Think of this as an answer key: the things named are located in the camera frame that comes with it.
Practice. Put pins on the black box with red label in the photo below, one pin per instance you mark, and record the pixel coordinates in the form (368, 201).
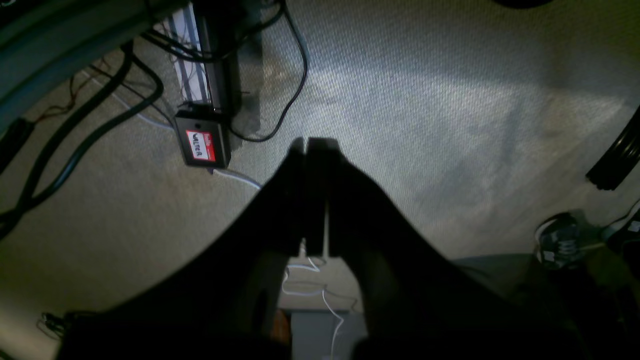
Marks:
(203, 135)

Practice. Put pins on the black table leg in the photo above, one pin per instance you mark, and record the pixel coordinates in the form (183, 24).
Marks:
(216, 23)

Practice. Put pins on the black and white sneaker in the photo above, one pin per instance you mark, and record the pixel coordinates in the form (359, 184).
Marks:
(558, 243)

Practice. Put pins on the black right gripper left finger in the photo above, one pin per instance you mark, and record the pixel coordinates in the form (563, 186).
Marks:
(222, 302)

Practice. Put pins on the black ribbed bar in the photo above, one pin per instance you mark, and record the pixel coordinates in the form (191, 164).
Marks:
(620, 159)

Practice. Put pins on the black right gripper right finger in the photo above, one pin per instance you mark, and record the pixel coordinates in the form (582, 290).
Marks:
(418, 305)

